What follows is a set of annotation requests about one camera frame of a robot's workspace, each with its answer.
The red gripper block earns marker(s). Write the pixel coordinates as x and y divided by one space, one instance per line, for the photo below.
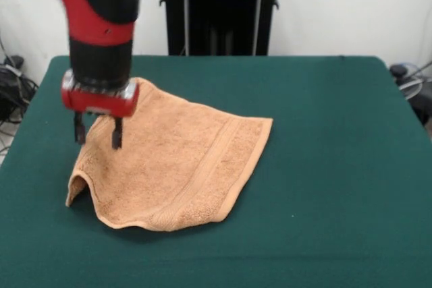
98 104

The tan terry towel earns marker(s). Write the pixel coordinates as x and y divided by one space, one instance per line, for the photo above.
175 166

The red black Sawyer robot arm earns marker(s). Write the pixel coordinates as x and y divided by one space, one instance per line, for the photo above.
94 15

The dark green table cloth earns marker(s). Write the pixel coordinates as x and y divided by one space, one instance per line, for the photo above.
303 200

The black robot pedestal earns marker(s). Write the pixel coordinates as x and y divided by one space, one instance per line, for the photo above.
219 11

